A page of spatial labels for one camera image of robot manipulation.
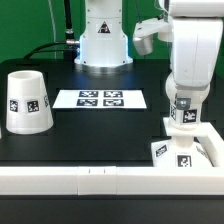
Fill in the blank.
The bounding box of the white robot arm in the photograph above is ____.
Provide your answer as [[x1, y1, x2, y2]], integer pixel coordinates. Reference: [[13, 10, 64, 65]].
[[75, 0, 224, 110]]

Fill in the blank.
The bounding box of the black cable with connector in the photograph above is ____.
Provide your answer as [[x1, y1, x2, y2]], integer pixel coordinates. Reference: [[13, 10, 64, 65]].
[[23, 38, 81, 61]]

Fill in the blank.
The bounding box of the white marker sheet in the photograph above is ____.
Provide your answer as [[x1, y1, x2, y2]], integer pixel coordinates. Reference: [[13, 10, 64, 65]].
[[53, 90, 147, 109]]

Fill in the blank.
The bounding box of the white front fence bar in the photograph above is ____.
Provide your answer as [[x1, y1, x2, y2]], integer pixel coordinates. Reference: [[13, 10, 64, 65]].
[[0, 166, 224, 195]]

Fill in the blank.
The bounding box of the white right fence bar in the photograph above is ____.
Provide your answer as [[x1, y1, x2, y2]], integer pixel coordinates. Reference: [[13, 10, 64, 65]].
[[197, 122, 224, 168]]

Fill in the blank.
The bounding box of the white lamp bulb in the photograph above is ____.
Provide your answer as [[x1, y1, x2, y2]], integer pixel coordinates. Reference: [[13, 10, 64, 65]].
[[165, 74, 210, 130]]

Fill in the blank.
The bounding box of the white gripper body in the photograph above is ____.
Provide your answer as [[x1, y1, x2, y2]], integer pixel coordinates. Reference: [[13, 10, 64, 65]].
[[133, 16, 223, 91]]

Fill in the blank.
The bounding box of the white lamp shade cone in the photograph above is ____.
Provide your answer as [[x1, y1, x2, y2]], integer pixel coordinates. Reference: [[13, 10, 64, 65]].
[[6, 70, 53, 134]]

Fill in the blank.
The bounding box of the white fence bar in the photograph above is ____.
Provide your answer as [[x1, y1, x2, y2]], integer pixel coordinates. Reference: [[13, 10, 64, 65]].
[[0, 166, 224, 195], [197, 122, 224, 168]]

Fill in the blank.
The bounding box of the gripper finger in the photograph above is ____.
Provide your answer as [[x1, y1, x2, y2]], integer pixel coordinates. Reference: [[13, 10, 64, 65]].
[[176, 98, 191, 110]]

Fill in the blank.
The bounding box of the black upright cable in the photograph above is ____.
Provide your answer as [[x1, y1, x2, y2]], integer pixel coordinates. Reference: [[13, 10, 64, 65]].
[[63, 0, 75, 41]]

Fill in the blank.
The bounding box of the white lamp base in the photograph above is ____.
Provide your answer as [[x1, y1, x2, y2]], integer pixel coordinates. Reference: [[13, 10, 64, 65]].
[[151, 118, 212, 168]]

